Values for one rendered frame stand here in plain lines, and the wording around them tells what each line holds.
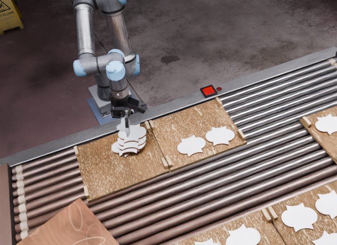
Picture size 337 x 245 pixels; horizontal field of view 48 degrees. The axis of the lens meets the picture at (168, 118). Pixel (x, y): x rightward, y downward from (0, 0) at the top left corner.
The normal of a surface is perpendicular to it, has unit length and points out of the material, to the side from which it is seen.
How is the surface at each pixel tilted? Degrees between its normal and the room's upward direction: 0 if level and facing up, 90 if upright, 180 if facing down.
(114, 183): 0
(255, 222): 0
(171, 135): 0
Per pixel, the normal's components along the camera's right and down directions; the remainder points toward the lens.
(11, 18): 0.35, 0.48
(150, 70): -0.12, -0.69
